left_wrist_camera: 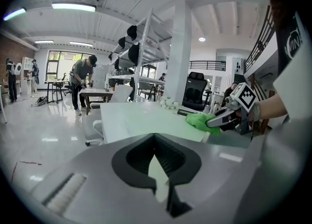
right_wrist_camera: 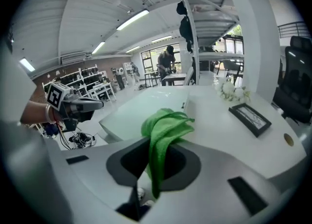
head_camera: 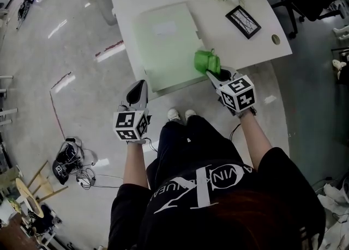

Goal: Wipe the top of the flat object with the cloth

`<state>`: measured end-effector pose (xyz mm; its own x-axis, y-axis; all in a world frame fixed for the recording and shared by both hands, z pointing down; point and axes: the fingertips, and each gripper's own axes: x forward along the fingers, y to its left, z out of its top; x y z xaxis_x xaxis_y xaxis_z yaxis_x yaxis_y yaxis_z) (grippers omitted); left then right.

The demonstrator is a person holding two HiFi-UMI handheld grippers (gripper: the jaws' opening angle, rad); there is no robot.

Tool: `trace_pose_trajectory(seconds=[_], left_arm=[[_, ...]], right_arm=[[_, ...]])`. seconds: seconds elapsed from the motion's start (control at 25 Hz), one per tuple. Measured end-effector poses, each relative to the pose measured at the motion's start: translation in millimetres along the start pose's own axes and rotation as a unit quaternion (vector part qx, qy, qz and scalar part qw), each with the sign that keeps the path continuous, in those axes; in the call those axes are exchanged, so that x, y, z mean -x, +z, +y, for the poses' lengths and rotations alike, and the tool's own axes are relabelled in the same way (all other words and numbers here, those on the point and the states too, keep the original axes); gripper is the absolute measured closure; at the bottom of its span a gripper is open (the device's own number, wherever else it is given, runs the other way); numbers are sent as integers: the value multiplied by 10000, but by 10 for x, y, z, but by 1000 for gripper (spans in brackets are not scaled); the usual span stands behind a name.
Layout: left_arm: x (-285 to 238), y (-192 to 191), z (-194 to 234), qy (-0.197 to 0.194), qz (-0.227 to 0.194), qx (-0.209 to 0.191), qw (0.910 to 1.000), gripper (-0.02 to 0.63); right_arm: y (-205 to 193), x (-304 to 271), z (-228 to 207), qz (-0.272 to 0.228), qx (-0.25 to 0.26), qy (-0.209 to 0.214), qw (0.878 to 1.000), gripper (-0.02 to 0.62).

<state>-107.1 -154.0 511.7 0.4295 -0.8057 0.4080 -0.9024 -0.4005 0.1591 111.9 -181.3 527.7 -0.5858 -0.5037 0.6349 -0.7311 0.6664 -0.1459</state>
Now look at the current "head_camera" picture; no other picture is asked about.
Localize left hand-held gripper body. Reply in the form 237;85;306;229
113;102;153;145

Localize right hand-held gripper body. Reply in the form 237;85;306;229
215;75;258;119

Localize green cloth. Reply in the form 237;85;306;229
193;48;221;76

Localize pale green desk mat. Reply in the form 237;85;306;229
130;2;210;93

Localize person's right forearm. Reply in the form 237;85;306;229
239;111;273;169

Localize person's left forearm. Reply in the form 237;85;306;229
122;141;149;190

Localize person's black trousers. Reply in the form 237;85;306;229
146;115;246;190

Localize grey office chair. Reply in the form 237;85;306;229
95;0;121;26

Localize white plush toy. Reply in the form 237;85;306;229
332;59;348;81

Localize person's black printed t-shirt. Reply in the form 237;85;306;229
108;147;327;250

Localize round wooden stool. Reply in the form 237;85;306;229
15;160;69;218

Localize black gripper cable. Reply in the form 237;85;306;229
143;137;159;153
230;123;242;141

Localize black picture frame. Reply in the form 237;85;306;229
225;5;262;40

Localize power strip with cables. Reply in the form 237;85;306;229
76;172;96;188

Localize black helmet device with cables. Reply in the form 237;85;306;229
51;136;99;186

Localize white frame stand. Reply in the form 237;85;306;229
0;74;19;127

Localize tangled black cable bundle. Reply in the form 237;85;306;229
16;0;31;29

